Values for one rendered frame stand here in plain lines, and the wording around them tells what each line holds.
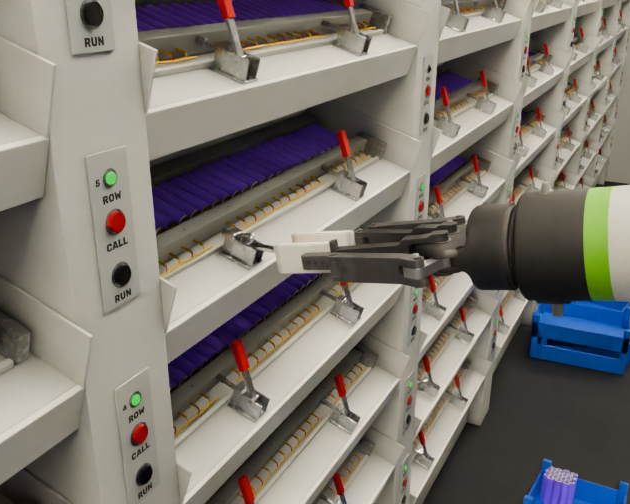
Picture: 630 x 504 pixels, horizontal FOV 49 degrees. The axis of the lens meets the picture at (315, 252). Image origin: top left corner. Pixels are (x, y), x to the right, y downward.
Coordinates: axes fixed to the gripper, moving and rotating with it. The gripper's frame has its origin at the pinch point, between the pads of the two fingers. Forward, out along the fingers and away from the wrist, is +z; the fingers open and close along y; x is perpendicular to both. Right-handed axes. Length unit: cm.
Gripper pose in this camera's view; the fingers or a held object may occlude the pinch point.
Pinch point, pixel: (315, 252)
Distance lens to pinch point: 69.8
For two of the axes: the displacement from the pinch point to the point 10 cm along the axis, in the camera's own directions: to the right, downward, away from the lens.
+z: -8.6, 0.2, 5.0
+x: -1.8, -9.4, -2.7
